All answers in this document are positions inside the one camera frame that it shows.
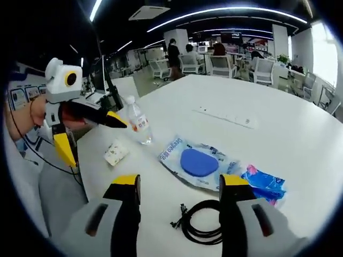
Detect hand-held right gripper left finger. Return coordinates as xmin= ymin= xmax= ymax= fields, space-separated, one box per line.
xmin=80 ymin=173 xmax=142 ymax=257

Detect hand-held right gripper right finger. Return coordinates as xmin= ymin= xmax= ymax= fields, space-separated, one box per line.
xmin=219 ymin=173 xmax=289 ymax=257

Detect blue tissue packet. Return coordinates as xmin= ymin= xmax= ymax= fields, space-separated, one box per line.
xmin=240 ymin=164 xmax=287 ymax=208

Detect white paper cup green print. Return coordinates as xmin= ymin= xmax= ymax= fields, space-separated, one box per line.
xmin=103 ymin=138 xmax=130 ymax=168

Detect clear water bottle red label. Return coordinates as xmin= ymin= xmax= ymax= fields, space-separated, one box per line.
xmin=125 ymin=95 xmax=154 ymax=146

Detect wet wipes pack blue lid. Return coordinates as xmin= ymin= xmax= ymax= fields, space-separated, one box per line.
xmin=157 ymin=135 xmax=242 ymax=192

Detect person's left hand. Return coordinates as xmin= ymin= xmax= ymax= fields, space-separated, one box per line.
xmin=31 ymin=96 xmax=47 ymax=127

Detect black monitor stand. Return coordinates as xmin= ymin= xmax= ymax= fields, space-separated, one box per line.
xmin=90 ymin=40 xmax=120 ymax=111

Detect person's grey trousers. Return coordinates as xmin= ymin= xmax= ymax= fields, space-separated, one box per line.
xmin=39 ymin=163 xmax=89 ymax=238

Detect person in white shirt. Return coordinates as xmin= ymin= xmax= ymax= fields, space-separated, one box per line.
xmin=5 ymin=133 xmax=50 ymax=239

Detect white office chair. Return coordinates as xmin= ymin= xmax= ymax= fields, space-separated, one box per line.
xmin=302 ymin=71 xmax=317 ymax=101
xmin=208 ymin=55 xmax=238 ymax=79
xmin=253 ymin=57 xmax=277 ymax=85
xmin=148 ymin=60 xmax=173 ymax=80
xmin=179 ymin=55 xmax=205 ymax=74

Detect ceiling strip light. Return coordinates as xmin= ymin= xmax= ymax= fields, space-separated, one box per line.
xmin=146 ymin=6 xmax=308 ymax=33
xmin=90 ymin=0 xmax=104 ymax=23

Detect white table socket strip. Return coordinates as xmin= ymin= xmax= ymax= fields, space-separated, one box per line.
xmin=192 ymin=106 xmax=257 ymax=130

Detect white table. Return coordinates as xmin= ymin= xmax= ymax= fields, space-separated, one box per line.
xmin=76 ymin=74 xmax=340 ymax=257

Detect ceiling air vent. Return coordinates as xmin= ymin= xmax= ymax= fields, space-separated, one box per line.
xmin=128 ymin=5 xmax=171 ymax=22

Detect potted green plant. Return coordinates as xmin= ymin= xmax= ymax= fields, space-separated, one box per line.
xmin=275 ymin=53 xmax=290 ymax=65

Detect bright office window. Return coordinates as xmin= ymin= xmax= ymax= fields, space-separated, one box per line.
xmin=310 ymin=22 xmax=339 ymax=89

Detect wall poster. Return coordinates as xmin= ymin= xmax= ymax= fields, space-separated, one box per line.
xmin=10 ymin=88 xmax=27 ymax=108
xmin=26 ymin=85 xmax=41 ymax=104

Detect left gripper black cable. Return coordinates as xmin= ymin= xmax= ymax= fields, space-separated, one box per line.
xmin=10 ymin=97 xmax=84 ymax=188

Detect black and red wall sign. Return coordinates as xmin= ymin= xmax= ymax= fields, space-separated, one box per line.
xmin=220 ymin=31 xmax=243 ymax=43

